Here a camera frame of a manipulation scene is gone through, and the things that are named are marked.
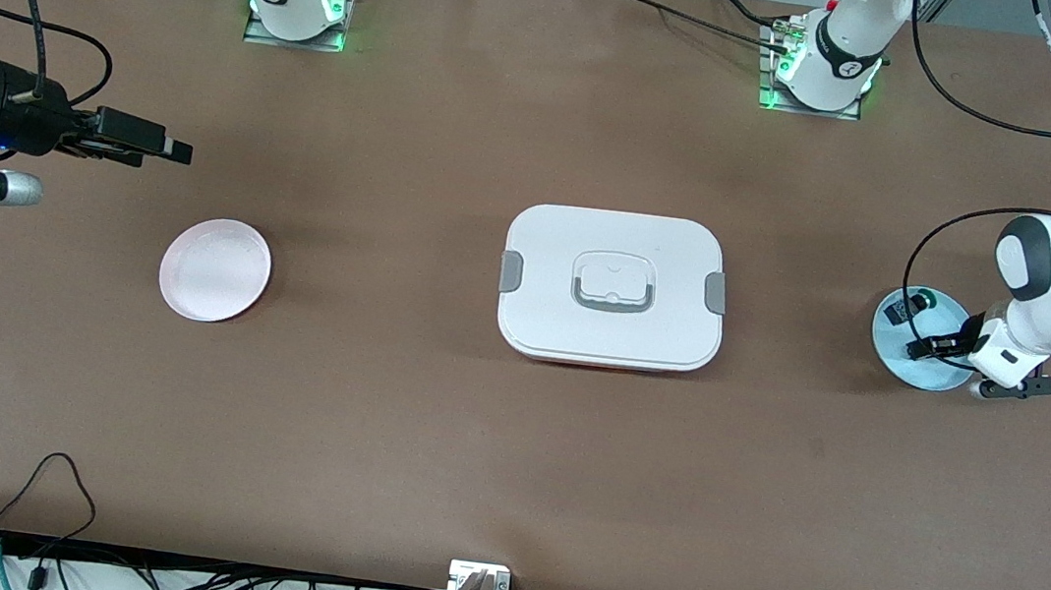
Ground white lidded box grey latches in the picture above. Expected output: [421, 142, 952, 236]
[491, 199, 735, 382]

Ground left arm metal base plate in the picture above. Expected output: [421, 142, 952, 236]
[754, 21, 871, 123]

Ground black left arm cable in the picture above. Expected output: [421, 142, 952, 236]
[872, 0, 1051, 376]

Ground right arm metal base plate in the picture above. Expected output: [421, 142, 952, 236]
[243, 0, 360, 56]

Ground light blue round plate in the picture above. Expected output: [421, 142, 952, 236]
[865, 280, 987, 396]

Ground thin black looped cable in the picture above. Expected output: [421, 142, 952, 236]
[0, 445, 104, 573]

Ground green push button switch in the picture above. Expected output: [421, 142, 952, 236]
[881, 286, 940, 330]

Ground small white metal bracket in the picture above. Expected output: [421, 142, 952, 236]
[446, 559, 513, 590]

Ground pink round plate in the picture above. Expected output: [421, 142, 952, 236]
[154, 211, 278, 329]

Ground orange push button switch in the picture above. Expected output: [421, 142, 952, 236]
[907, 335, 949, 365]

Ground black cable to arm base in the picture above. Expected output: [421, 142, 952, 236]
[605, 0, 802, 57]

